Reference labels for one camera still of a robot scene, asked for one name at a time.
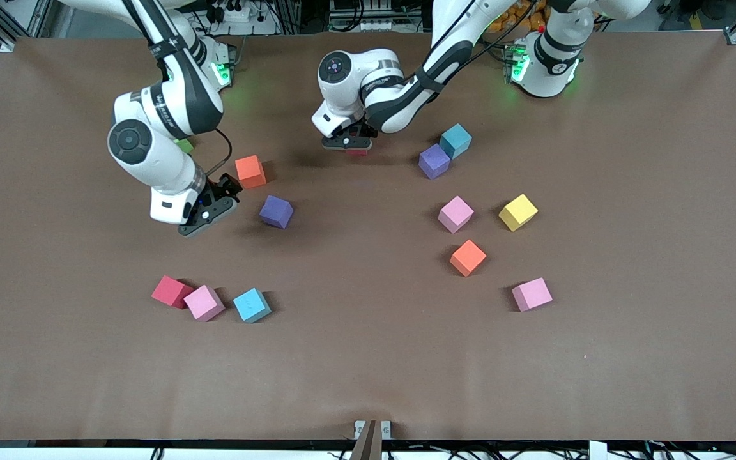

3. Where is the purple foam cube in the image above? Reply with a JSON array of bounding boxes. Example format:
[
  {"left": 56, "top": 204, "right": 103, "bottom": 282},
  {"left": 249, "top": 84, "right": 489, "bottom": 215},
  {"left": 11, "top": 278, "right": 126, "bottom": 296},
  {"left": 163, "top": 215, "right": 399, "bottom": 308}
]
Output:
[
  {"left": 418, "top": 144, "right": 452, "bottom": 180},
  {"left": 259, "top": 195, "right": 295, "bottom": 229}
]

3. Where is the pink foam cube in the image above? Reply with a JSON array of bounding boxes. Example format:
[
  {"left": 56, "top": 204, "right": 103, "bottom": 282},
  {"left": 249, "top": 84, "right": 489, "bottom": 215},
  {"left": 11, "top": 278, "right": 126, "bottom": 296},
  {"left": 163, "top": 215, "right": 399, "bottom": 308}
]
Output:
[
  {"left": 437, "top": 195, "right": 475, "bottom": 234},
  {"left": 511, "top": 277, "right": 553, "bottom": 313},
  {"left": 183, "top": 285, "right": 226, "bottom": 322}
]

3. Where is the blue foam cube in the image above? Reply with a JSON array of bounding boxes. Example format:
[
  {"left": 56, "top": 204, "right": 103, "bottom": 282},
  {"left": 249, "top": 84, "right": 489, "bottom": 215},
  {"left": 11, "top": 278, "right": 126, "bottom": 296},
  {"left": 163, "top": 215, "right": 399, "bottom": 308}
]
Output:
[
  {"left": 439, "top": 123, "right": 473, "bottom": 160},
  {"left": 233, "top": 287, "right": 273, "bottom": 324}
]

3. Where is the orange foam cube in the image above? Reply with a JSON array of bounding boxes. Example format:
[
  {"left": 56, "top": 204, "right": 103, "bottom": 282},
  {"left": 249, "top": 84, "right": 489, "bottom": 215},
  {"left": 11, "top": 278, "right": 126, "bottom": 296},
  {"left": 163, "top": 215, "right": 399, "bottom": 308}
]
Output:
[
  {"left": 234, "top": 155, "right": 268, "bottom": 189},
  {"left": 449, "top": 239, "right": 487, "bottom": 277}
]

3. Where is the white power strip with plugs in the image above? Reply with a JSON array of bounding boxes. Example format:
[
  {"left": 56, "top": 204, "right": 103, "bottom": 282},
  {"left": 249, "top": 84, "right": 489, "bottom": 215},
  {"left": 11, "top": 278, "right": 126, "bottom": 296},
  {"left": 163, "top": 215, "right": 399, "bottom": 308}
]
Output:
[{"left": 205, "top": 0, "right": 279, "bottom": 36}]

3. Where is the yellow foam cube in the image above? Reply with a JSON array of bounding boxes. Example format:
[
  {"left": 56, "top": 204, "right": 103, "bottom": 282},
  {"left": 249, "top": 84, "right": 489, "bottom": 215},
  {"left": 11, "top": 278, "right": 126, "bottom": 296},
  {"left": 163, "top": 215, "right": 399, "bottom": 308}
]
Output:
[{"left": 498, "top": 194, "right": 539, "bottom": 232}]

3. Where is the bag of orange items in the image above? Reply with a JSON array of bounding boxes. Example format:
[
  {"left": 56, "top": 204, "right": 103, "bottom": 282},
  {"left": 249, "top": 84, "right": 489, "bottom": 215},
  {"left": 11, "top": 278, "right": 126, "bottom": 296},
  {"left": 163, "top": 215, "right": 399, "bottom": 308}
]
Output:
[{"left": 493, "top": 0, "right": 549, "bottom": 34}]

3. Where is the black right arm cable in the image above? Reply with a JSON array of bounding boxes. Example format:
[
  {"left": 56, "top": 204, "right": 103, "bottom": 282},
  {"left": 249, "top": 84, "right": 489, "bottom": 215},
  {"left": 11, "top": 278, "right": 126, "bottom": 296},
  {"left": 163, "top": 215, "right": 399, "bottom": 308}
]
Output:
[{"left": 122, "top": 0, "right": 234, "bottom": 180}]

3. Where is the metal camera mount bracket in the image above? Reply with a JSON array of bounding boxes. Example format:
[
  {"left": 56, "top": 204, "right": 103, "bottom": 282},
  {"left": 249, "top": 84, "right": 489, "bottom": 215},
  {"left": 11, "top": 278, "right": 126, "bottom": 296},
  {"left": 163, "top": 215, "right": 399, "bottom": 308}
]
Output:
[{"left": 354, "top": 420, "right": 392, "bottom": 460}]

